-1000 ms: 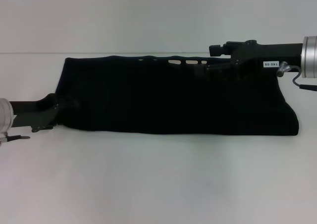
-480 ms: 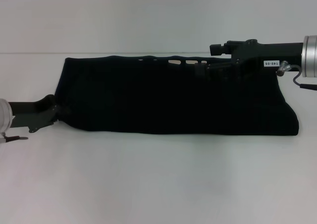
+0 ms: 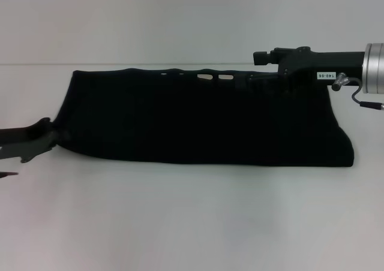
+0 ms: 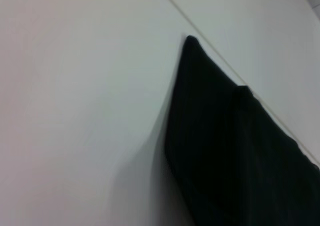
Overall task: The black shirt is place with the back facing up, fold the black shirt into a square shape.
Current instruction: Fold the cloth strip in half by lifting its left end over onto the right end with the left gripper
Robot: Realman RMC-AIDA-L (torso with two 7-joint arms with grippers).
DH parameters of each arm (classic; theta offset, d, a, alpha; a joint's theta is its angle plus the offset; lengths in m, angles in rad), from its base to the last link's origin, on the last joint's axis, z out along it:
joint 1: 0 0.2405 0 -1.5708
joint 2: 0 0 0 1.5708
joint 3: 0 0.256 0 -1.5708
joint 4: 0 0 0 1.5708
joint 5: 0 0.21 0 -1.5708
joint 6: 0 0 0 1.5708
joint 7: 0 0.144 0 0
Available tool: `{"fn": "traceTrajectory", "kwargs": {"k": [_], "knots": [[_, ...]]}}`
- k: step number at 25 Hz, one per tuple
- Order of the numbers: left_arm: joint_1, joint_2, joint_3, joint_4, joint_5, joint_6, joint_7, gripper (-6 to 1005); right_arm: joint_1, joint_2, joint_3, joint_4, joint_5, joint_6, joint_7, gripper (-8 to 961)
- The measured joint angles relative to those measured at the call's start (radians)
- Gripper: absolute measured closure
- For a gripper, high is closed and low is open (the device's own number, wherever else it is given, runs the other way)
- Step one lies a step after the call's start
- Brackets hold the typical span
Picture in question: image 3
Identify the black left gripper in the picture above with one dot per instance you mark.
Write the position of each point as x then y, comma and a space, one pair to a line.
30, 142

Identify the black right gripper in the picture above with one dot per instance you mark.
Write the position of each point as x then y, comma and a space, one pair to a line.
330, 62

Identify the black shirt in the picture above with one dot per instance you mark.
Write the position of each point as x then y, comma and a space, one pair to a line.
195, 118

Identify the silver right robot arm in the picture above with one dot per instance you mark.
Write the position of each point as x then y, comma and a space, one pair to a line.
375, 67

